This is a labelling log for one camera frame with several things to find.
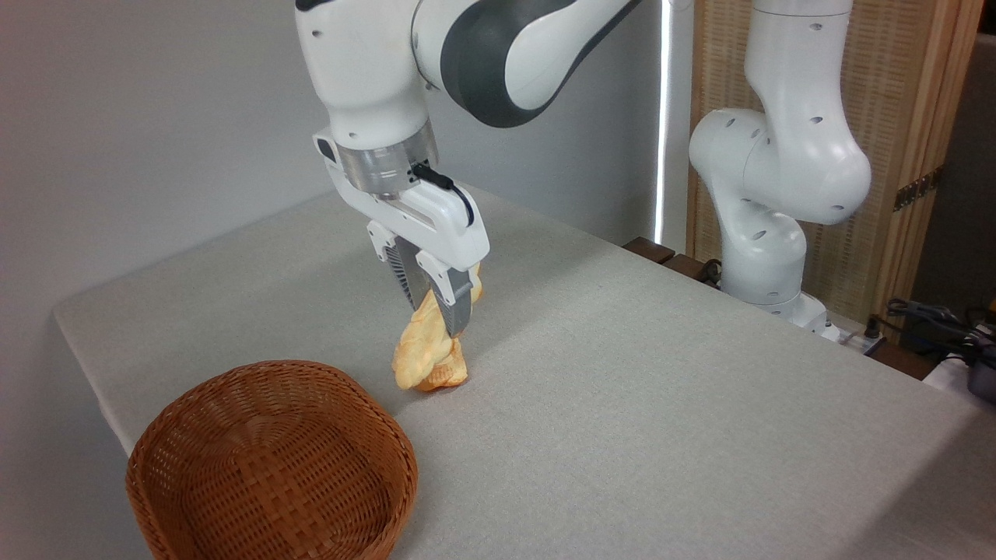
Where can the wooden rattan folding screen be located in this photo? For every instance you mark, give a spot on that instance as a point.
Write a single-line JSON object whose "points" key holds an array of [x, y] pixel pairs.
{"points": [[895, 93]]}

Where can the dark wooden block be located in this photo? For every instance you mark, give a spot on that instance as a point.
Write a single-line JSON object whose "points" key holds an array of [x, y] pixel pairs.
{"points": [[650, 249], [689, 267]]}

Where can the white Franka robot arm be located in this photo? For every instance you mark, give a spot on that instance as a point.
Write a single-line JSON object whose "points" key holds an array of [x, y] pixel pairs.
{"points": [[778, 155]]}

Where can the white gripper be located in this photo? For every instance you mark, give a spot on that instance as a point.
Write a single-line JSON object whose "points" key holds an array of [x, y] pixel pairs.
{"points": [[443, 225]]}

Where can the metal screen hinge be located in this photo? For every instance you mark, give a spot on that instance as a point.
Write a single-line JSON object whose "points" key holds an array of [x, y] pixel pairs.
{"points": [[918, 189]]}

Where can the brown wicker basket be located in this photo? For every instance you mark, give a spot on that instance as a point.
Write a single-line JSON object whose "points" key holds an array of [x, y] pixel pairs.
{"points": [[272, 474]]}

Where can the long twisted bread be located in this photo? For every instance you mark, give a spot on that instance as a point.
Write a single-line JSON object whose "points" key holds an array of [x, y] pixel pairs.
{"points": [[416, 346]]}

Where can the white power strip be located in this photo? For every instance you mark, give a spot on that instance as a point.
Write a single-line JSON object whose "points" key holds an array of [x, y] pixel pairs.
{"points": [[856, 340]]}

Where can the round bread roll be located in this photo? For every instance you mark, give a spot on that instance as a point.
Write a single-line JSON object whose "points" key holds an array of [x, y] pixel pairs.
{"points": [[451, 377]]}

